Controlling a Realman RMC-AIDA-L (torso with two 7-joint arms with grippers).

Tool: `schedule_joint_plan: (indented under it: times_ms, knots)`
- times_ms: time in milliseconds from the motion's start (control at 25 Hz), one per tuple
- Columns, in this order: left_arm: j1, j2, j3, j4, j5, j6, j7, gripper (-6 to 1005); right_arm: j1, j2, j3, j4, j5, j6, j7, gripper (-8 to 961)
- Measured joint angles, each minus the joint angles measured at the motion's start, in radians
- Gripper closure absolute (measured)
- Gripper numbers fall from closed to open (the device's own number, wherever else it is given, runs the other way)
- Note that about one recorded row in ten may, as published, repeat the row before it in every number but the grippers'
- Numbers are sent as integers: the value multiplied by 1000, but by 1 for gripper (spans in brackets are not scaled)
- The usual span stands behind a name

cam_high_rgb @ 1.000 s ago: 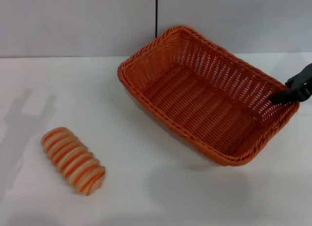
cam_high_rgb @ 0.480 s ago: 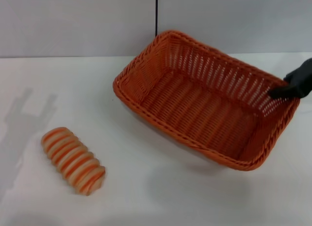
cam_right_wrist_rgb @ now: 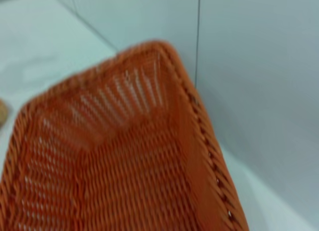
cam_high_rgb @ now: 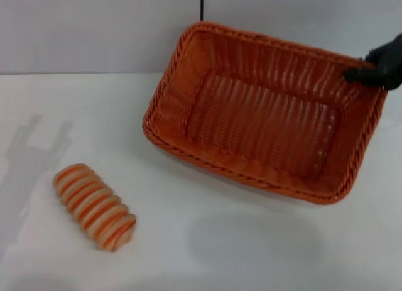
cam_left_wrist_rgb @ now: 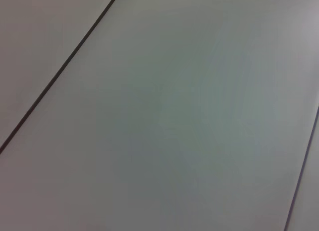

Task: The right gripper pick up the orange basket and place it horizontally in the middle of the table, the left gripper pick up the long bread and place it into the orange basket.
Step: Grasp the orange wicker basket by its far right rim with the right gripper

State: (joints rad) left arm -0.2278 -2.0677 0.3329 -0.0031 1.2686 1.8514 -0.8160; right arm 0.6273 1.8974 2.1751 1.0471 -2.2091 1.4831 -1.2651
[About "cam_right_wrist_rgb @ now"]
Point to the orange woven plastic basket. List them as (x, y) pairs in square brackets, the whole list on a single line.
[(124, 166)]

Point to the orange cream striped bread roll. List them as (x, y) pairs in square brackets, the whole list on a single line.
[(3, 113)]

